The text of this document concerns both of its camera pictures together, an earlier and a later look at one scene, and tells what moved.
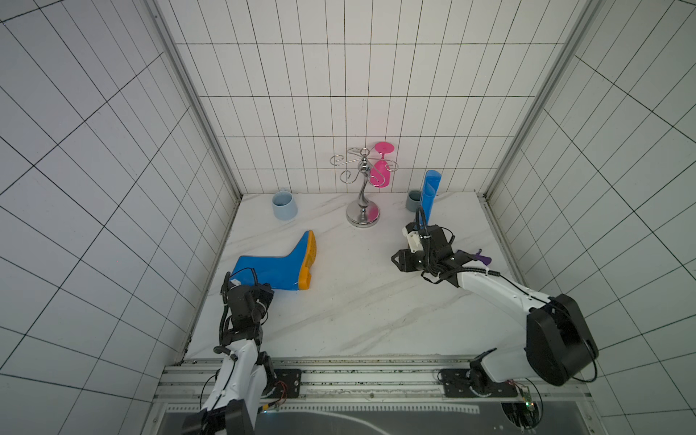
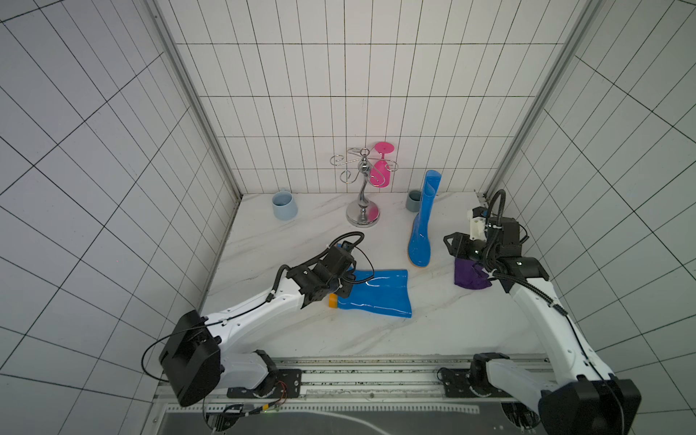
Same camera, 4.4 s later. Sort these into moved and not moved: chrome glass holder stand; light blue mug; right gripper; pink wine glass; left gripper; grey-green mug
Moved: right gripper; left gripper
Not moved: light blue mug; chrome glass holder stand; grey-green mug; pink wine glass
